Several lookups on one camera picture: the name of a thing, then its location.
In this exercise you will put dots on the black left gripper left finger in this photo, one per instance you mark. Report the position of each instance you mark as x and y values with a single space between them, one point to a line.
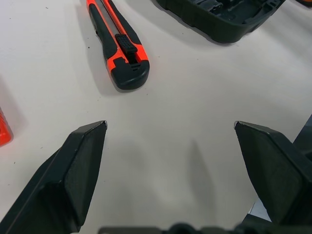
61 185

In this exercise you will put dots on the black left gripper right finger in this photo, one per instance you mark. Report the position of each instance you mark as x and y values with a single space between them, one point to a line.
275 170

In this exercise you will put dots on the orange black utility knife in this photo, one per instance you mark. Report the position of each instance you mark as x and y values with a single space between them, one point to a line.
126 78

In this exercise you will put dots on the black tool case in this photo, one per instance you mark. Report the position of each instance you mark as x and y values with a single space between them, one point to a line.
219 26

